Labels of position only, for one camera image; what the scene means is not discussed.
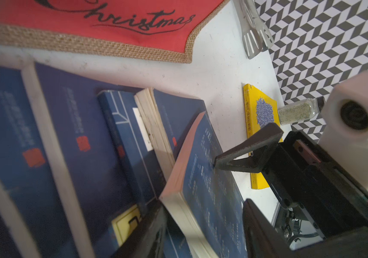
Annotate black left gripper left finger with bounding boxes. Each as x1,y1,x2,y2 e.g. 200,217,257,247
113,201,167,258

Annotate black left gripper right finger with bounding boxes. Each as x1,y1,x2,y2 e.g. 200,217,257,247
243,199,368,258

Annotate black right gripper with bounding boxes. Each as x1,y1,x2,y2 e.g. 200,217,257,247
214,123,368,239

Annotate blue book text back cover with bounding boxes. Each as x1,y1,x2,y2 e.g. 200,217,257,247
160,112,247,258

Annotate dark blue book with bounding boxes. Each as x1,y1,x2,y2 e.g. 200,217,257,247
134,88,207,180

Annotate blue book yellow label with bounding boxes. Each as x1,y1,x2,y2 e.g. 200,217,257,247
21,62,169,258

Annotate red burlap Christmas bag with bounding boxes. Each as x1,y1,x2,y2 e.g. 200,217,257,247
0,1,226,63

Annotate yellow book blue illustration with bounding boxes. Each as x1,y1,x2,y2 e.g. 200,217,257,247
242,83,284,190

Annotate small glass spice jar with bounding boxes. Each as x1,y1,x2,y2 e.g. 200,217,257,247
278,96,325,125

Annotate stainless steel kitchen tongs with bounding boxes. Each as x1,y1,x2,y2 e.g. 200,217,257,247
233,0,274,60

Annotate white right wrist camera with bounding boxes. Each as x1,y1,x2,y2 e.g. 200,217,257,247
318,71,368,191

